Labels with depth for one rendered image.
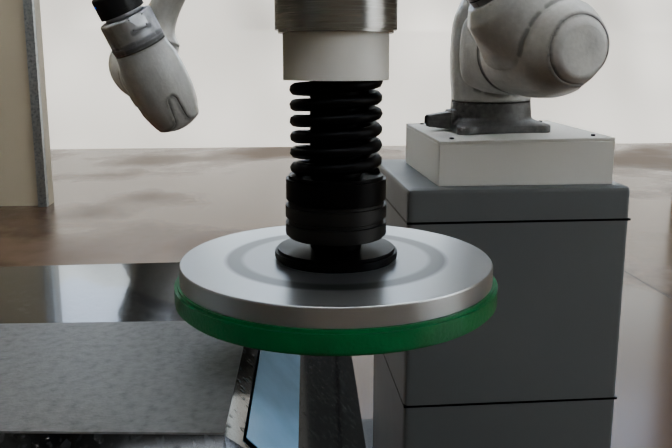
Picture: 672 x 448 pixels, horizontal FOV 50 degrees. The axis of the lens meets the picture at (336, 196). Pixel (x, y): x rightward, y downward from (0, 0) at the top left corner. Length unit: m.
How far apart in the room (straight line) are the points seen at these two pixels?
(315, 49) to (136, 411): 0.23
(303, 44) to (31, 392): 0.26
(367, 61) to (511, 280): 0.91
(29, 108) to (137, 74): 4.35
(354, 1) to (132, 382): 0.26
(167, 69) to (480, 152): 0.55
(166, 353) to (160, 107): 0.79
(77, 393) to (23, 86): 5.16
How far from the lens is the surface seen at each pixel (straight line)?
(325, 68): 0.45
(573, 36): 1.17
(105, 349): 0.52
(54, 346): 0.53
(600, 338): 1.42
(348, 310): 0.40
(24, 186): 5.66
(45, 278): 0.70
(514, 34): 1.18
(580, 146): 1.34
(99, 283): 0.67
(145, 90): 1.24
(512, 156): 1.30
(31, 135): 5.59
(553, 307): 1.37
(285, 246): 0.50
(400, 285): 0.44
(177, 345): 0.51
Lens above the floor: 1.01
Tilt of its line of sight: 10 degrees down
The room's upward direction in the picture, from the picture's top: straight up
